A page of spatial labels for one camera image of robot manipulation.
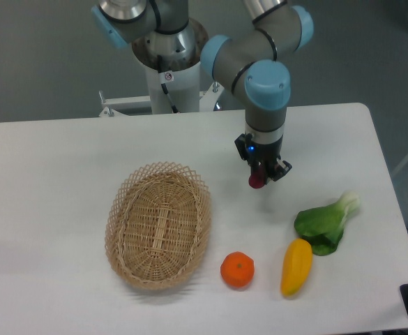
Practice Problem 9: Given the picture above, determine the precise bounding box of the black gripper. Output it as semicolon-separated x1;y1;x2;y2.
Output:
234;133;292;184

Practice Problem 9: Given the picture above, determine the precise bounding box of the purple sweet potato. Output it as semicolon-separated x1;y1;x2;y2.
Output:
248;164;266;189

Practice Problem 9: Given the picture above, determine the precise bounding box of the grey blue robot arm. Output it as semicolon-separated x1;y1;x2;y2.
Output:
91;1;314;188

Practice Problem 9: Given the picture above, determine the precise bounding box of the green bok choy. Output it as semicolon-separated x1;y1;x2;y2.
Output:
294;191;361;256

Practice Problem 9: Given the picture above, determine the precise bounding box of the orange mandarin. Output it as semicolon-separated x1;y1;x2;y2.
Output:
220;251;255;288

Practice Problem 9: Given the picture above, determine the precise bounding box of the woven wicker basket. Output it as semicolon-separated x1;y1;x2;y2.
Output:
105;162;211;290

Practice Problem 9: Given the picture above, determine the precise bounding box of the white metal base frame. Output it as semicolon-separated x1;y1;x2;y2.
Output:
98;82;225;117

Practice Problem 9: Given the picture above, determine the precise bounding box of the black cable on pedestal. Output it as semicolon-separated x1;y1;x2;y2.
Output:
156;55;180;114

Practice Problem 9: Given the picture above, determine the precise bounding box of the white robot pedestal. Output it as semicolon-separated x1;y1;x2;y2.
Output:
131;18;209;114

